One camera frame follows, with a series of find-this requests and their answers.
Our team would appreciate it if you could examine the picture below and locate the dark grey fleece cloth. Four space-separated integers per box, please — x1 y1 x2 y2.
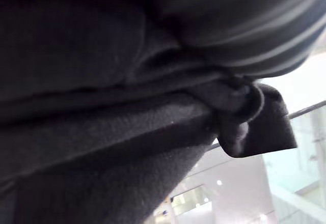
0 0 298 224

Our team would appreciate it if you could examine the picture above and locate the thin grey metal rod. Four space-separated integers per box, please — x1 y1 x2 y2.
210 100 326 150

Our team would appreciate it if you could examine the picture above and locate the clear glass panel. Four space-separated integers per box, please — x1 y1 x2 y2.
262 118 326 224

